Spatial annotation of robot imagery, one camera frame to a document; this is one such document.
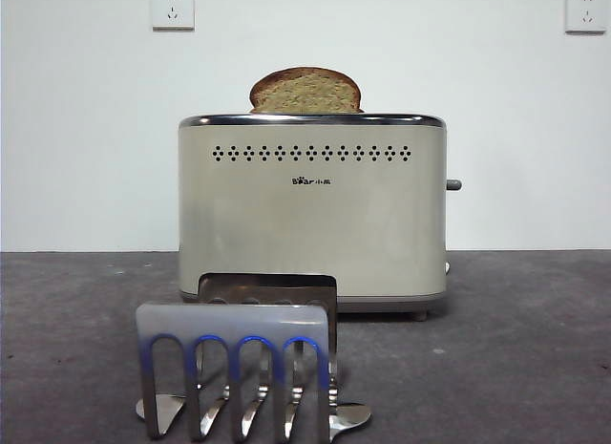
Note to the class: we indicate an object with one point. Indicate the brown-crusted bread slice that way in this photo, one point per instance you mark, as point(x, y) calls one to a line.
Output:
point(305, 93)

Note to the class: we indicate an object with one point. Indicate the grey toaster lever knob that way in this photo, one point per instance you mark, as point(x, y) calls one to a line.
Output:
point(455, 184)

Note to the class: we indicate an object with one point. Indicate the beige metal toaster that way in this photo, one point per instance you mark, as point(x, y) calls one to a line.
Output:
point(310, 224)

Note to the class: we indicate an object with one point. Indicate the stainless steel toast rack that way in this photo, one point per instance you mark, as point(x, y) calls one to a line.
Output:
point(229, 320)

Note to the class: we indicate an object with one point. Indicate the white wall socket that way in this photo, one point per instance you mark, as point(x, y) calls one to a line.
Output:
point(173, 9)
point(584, 12)

